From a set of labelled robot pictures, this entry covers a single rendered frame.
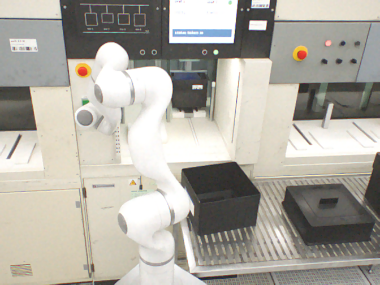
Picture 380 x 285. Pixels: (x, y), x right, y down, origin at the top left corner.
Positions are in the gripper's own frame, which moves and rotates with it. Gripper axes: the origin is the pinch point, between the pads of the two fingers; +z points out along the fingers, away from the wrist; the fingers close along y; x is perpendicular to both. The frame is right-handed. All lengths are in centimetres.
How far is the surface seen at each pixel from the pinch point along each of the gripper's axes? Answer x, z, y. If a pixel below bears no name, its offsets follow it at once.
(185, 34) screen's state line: 18.5, 1.0, 42.3
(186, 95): -15, 63, 28
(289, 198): -65, -3, 67
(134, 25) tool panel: 27.9, -4.2, 23.3
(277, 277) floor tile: -138, 46, 52
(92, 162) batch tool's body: -25.9, 6.8, -19.4
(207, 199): -56, -2, 31
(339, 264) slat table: -85, -30, 78
